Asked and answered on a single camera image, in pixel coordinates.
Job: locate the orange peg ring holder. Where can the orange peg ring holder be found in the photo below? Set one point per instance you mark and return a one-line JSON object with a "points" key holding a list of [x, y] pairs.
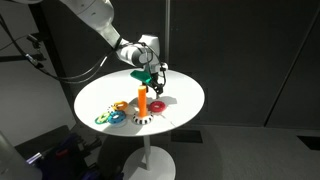
{"points": [[142, 116]]}

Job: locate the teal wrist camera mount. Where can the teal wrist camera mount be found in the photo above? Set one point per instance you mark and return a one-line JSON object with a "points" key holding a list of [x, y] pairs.
{"points": [[142, 76]]}

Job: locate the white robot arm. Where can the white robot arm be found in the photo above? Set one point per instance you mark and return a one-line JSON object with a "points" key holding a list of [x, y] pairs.
{"points": [[99, 14]]}

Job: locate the white round pedestal table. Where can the white round pedestal table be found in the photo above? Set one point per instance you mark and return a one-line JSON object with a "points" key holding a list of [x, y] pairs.
{"points": [[117, 104]]}

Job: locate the purple and orange clamp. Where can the purple and orange clamp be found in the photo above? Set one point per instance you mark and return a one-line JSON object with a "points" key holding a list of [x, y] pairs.
{"points": [[65, 161]]}

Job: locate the black camera stand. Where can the black camera stand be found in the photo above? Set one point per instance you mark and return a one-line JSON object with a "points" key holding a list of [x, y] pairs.
{"points": [[44, 35]]}

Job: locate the vertical grey wall pole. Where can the vertical grey wall pole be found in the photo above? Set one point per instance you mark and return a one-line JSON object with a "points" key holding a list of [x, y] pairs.
{"points": [[167, 29]]}

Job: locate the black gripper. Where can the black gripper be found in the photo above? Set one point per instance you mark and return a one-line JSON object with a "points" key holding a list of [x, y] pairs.
{"points": [[153, 82]]}

